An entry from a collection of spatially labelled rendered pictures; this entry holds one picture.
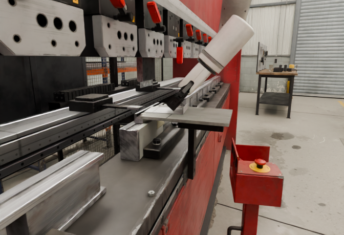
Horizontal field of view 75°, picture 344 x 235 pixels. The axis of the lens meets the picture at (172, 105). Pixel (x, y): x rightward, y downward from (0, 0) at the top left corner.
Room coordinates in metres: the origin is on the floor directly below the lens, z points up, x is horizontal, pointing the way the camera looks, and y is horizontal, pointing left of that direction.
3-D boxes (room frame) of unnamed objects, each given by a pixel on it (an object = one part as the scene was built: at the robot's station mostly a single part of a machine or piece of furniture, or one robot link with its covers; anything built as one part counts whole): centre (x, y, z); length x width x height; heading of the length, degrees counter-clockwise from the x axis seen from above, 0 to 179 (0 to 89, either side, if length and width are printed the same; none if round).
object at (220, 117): (0.71, -0.06, 1.00); 0.26 x 0.18 x 0.01; 72
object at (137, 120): (0.78, 0.08, 0.99); 0.20 x 0.03 x 0.03; 162
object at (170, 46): (0.92, 0.03, 1.26); 0.15 x 0.09 x 0.17; 162
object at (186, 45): (1.11, -0.03, 1.26); 0.15 x 0.09 x 0.17; 162
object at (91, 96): (0.81, 0.23, 1.01); 0.26 x 0.12 x 0.05; 72
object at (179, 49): (0.88, -0.02, 1.20); 0.04 x 0.02 x 0.10; 72
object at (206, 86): (1.95, -0.30, 0.92); 1.67 x 0.06 x 0.10; 162
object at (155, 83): (1.31, 0.07, 1.01); 0.26 x 0.12 x 0.05; 72
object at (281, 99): (5.24, -2.46, 0.75); 1.80 x 0.75 x 1.50; 153
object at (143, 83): (0.75, 0.08, 1.13); 0.10 x 0.02 x 0.10; 162
